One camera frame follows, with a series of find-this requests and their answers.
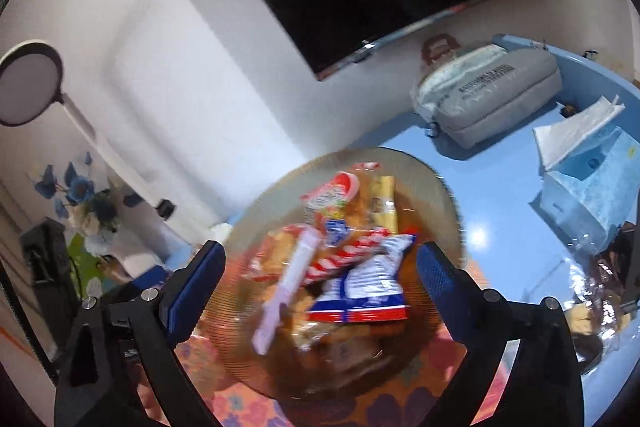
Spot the lilac wafer bar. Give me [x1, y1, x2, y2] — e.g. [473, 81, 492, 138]
[252, 227, 321, 355]

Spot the red label bread bag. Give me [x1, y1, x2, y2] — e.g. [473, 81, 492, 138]
[300, 171, 360, 227]

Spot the red striped bread bag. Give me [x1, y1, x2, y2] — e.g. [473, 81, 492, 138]
[243, 219, 392, 286]

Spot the yellow chip packet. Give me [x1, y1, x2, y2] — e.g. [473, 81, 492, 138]
[371, 176, 398, 234]

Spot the green English grammar book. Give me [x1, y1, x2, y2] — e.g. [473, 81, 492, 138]
[67, 234, 105, 300]

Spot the blue artificial flower bouquet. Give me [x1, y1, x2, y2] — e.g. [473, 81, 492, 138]
[32, 152, 143, 236]

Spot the floral woven table mat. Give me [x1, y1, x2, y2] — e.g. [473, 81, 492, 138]
[176, 326, 465, 426]

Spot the blue tissue pack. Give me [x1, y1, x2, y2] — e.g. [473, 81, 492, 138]
[534, 124, 639, 256]

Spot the amber ribbed glass plate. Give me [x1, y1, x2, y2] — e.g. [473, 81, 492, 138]
[202, 147, 466, 401]

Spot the white tissue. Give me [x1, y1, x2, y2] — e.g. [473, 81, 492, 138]
[534, 95, 626, 172]

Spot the grey pencil case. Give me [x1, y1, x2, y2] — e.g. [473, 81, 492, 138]
[412, 43, 563, 150]

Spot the brown hair claw clip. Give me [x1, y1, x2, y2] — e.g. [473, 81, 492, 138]
[421, 34, 461, 65]

